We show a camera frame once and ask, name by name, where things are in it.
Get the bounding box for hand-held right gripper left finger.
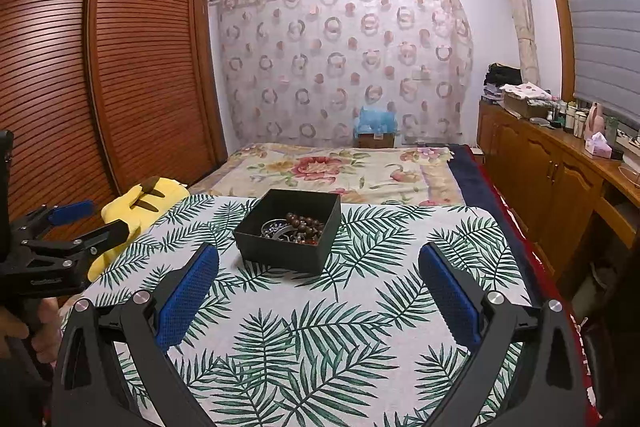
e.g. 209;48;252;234
52;243;220;427

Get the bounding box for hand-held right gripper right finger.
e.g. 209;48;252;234
419;243;588;427

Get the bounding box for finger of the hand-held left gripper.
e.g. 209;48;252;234
22;221;130;269
10;201;96;243

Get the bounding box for black jewelry box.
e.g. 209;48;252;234
233;188;342;278

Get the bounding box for person's left hand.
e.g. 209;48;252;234
0;297;61;365

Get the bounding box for yellow plush toy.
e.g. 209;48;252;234
87;177;190;283

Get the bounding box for navy blue bed sheet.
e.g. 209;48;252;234
447;144;506;210

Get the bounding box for leaf print cloth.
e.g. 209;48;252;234
60;192;601;427

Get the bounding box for brown slatted wardrobe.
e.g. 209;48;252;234
0;0;228;233

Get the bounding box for wooden sideboard cabinet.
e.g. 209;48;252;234
477;99;640;288

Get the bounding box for brown cardboard box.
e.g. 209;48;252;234
356;132;398;150

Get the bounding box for floral blanket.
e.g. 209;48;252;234
187;143;463;208

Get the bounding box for blue plastic bag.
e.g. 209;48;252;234
354;106;398;135

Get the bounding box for pink tissue box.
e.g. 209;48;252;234
584;132;613;158

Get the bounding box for box with floral cloth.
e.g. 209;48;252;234
500;82;558;118

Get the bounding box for group of small bottles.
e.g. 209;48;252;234
547;99;591;138

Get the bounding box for pile of dark clothes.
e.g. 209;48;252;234
482;63;523;100

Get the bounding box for pink vase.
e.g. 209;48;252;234
586;102;605;135

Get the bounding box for circle patterned curtain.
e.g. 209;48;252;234
216;0;475;148

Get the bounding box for silver chain jewelry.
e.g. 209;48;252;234
260;219;296;240

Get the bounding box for brown beaded bracelet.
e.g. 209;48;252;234
285;213;328;244

